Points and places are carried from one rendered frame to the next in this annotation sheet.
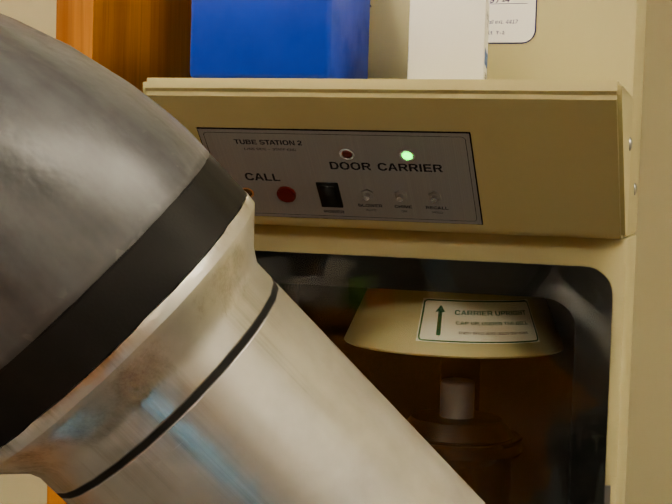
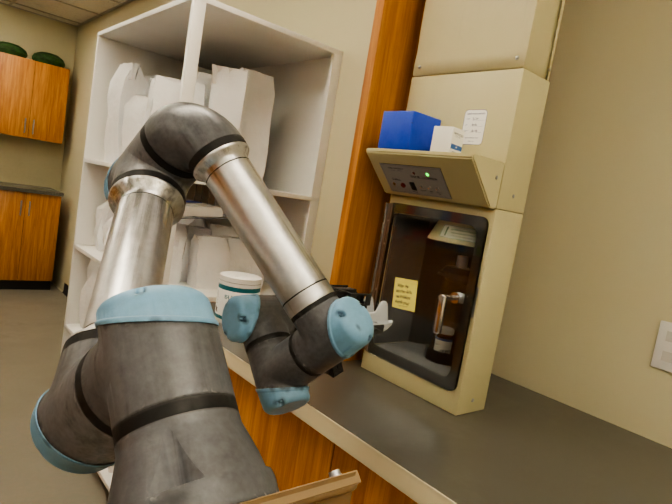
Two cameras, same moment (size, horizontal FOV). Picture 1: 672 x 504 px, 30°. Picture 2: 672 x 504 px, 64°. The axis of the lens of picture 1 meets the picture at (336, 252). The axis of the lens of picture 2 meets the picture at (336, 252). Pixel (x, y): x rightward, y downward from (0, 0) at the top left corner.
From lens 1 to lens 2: 63 cm
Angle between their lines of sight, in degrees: 32
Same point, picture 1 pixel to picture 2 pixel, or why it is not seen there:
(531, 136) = (455, 170)
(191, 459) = (215, 178)
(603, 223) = (482, 201)
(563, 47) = (488, 146)
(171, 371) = (214, 164)
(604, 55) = (499, 149)
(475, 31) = (449, 138)
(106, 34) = (367, 136)
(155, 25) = not seen: hidden behind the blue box
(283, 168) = (400, 176)
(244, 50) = (390, 141)
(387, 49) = not seen: hidden behind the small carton
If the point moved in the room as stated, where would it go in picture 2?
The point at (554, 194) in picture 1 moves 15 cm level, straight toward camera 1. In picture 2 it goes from (466, 190) to (428, 181)
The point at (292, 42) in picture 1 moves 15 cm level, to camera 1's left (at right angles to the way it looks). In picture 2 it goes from (400, 139) to (346, 134)
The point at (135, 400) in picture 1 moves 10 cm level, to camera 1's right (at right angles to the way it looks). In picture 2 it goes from (208, 167) to (259, 175)
